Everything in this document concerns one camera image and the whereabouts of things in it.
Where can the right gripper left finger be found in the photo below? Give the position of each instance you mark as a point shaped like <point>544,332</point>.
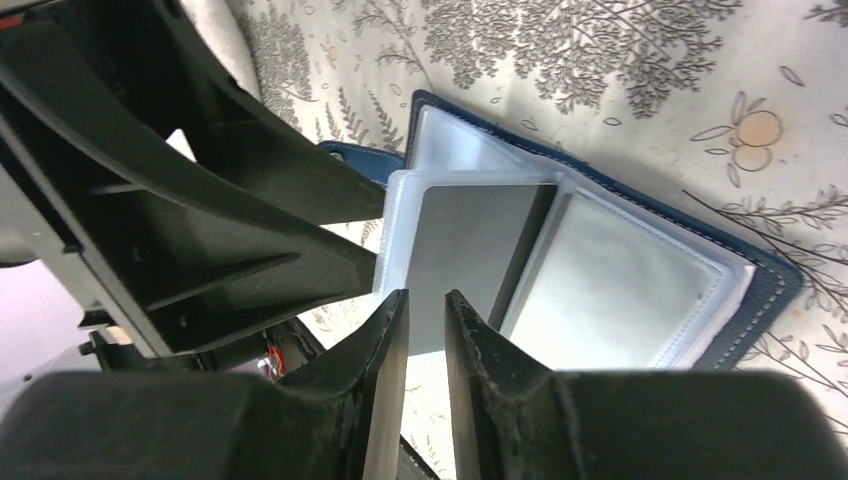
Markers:
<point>336,417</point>

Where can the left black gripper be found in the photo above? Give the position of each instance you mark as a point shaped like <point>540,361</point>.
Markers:
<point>175,269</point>

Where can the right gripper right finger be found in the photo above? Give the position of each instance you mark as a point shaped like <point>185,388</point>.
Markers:
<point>514,418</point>

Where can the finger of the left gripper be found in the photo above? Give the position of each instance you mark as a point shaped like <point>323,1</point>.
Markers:
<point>154,62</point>

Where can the blue leather card holder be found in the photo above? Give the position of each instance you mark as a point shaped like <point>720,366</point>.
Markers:
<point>615,279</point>

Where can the folded white towel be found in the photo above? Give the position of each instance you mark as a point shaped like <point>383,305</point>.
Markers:
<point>218,27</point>

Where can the floral patterned bed sheet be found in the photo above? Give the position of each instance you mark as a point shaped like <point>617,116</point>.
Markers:
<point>732,111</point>

